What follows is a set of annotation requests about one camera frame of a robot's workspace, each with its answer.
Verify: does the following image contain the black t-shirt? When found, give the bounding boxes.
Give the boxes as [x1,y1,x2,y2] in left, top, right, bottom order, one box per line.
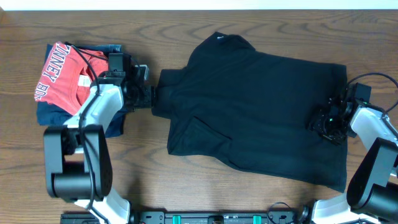
[152,32,347,192]

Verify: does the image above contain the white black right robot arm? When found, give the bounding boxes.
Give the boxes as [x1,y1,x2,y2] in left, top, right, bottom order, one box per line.
[309,100,397,223]

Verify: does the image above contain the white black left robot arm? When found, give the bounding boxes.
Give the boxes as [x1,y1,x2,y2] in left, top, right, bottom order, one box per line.
[44,65,155,224]

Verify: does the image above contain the folded blue jeans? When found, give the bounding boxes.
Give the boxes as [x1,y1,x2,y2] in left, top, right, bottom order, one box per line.
[90,44,122,53]

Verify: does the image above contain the red folded t-shirt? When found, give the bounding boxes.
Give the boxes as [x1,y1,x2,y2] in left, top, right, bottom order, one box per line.
[34,42,108,115]

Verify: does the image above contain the black base cable loop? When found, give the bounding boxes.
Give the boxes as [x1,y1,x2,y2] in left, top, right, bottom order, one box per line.
[267,201,299,223]

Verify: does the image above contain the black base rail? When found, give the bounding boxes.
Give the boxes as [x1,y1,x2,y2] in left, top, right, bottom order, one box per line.
[59,210,307,224]

